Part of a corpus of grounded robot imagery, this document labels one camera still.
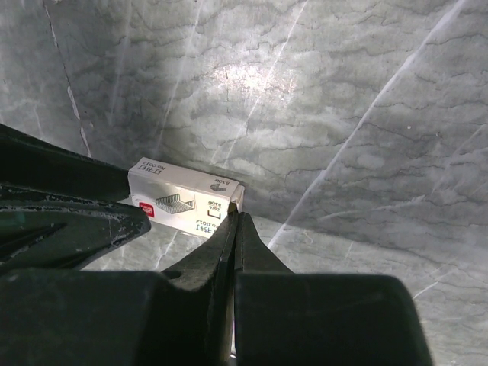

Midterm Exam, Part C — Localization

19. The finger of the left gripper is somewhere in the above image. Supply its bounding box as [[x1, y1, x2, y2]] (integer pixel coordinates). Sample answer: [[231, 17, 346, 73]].
[[1, 200, 151, 271], [1, 124, 130, 201]]

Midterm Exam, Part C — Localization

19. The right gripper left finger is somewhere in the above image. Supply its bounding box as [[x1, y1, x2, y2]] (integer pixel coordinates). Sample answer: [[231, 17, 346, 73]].
[[162, 213, 239, 365]]

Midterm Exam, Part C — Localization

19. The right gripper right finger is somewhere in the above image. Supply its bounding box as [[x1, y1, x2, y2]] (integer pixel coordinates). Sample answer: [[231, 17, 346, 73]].
[[234, 213, 294, 365]]

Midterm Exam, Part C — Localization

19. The white staple box sleeve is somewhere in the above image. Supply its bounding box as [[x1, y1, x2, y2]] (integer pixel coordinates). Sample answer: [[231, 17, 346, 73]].
[[127, 157, 245, 238]]

